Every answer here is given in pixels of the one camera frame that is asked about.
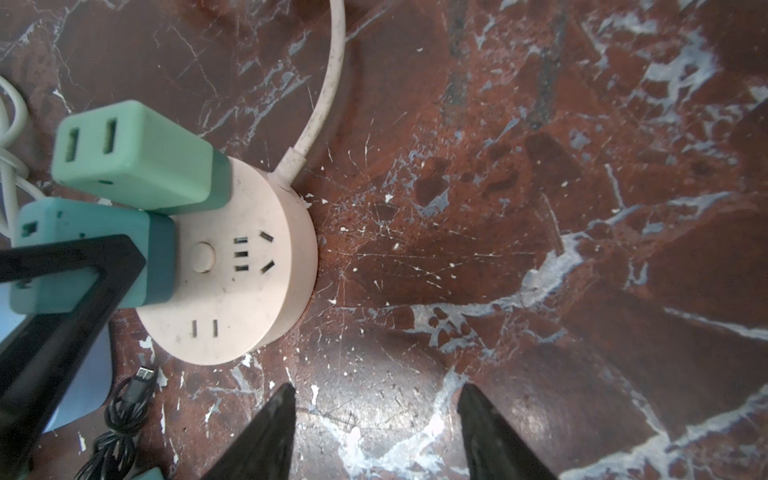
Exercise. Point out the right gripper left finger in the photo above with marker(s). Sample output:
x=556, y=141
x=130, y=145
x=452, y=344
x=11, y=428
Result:
x=264, y=449

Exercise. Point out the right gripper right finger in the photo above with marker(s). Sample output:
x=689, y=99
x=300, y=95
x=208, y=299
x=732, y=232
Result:
x=493, y=448

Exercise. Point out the light green cube charger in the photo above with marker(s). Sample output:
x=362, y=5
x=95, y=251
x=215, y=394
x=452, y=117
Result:
x=132, y=155

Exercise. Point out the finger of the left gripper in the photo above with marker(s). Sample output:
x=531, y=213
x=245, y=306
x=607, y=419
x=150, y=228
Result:
x=41, y=356

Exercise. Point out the teal green cube charger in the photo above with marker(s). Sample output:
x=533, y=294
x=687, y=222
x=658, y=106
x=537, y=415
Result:
x=69, y=228

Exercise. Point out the pink round power strip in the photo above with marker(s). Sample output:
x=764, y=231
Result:
x=244, y=273

